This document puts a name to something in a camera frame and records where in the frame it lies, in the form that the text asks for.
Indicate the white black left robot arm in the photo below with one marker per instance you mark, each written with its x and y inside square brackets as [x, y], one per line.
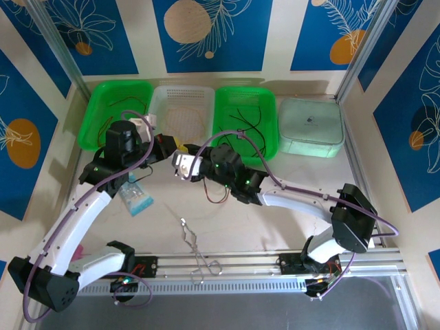
[75, 220]

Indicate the pale green zip case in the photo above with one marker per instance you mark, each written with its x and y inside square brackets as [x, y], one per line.
[309, 137]

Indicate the aluminium table side rail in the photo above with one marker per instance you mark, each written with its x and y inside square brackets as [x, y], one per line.
[354, 165]

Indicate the green plastic basket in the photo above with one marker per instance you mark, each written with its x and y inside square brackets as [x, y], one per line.
[89, 103]

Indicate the white plastic basket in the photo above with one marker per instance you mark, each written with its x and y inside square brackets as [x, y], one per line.
[178, 99]

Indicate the aluminium mounting rail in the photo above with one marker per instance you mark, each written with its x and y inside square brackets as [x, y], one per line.
[247, 263]

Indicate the blue plastic packet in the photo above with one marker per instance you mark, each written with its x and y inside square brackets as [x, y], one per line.
[137, 203]

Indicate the metal forceps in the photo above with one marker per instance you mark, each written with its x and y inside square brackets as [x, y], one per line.
[194, 245]

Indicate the aluminium frame post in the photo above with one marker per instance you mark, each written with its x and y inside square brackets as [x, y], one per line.
[55, 38]
[371, 41]

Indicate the green basket with sticker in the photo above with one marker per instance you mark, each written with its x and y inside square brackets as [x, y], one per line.
[268, 99]

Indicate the black controller board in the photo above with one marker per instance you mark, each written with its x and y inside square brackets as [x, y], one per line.
[319, 283]
[123, 282]

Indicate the small pink item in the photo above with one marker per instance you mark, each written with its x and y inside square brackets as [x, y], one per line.
[79, 252]

